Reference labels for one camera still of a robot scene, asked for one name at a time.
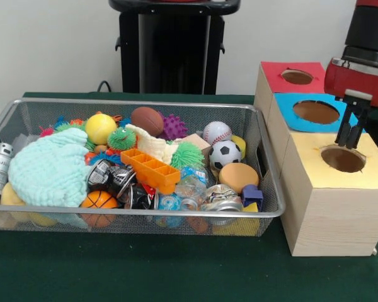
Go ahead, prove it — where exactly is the orange toy basketball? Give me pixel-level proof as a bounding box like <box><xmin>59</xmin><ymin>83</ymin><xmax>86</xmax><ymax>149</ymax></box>
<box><xmin>81</xmin><ymin>190</ymin><xmax>119</xmax><ymax>228</ymax></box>

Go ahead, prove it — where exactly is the black and white soccer ball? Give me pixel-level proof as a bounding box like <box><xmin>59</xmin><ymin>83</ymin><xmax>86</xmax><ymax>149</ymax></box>
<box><xmin>209</xmin><ymin>140</ymin><xmax>243</xmax><ymax>171</ymax></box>

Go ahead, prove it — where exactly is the orange ice cube tray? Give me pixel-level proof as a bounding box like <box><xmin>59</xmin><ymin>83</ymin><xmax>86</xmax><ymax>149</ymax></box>
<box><xmin>120</xmin><ymin>148</ymin><xmax>181</xmax><ymax>194</ymax></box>

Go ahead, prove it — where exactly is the yellow ball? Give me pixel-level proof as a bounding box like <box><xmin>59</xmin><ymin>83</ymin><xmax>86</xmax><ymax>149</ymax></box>
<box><xmin>84</xmin><ymin>113</ymin><xmax>118</xmax><ymax>145</ymax></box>

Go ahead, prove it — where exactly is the silver toy robot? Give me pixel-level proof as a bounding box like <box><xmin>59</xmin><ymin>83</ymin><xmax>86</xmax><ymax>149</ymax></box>
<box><xmin>0</xmin><ymin>142</ymin><xmax>15</xmax><ymax>196</ymax></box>

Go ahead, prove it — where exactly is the mint knitted cloth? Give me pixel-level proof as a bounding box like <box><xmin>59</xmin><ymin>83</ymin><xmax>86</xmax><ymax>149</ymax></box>
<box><xmin>8</xmin><ymin>127</ymin><xmax>91</xmax><ymax>208</ymax></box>

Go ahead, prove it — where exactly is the tan round sponge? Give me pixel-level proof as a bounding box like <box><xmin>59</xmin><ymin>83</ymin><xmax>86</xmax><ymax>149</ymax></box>
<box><xmin>218</xmin><ymin>162</ymin><xmax>260</xmax><ymax>193</ymax></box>

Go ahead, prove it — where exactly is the wooden box with three holes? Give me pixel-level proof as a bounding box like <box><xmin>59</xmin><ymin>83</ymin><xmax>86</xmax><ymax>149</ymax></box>
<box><xmin>253</xmin><ymin>60</ymin><xmax>378</xmax><ymax>257</ymax></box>

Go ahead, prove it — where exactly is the green spiky ball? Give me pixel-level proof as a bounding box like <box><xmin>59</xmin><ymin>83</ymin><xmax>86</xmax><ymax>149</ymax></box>
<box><xmin>170</xmin><ymin>141</ymin><xmax>205</xmax><ymax>171</ymax></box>

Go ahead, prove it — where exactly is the brown toy football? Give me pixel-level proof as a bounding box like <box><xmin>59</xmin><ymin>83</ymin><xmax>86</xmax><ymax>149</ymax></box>
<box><xmin>131</xmin><ymin>106</ymin><xmax>164</xmax><ymax>138</ymax></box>

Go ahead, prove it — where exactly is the wire mesh bin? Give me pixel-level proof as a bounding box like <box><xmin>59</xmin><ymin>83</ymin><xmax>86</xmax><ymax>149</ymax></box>
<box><xmin>0</xmin><ymin>97</ymin><xmax>287</xmax><ymax>237</ymax></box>

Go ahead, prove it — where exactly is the white baseball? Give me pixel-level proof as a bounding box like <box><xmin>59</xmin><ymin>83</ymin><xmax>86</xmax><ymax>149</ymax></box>
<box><xmin>203</xmin><ymin>121</ymin><xmax>233</xmax><ymax>146</ymax></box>

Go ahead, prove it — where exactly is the black cable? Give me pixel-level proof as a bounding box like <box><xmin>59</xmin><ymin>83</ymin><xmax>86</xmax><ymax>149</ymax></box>
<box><xmin>96</xmin><ymin>80</ymin><xmax>114</xmax><ymax>93</ymax></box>

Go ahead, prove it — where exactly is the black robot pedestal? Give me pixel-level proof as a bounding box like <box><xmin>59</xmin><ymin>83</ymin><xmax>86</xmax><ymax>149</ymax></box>
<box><xmin>108</xmin><ymin>0</ymin><xmax>241</xmax><ymax>94</ymax></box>

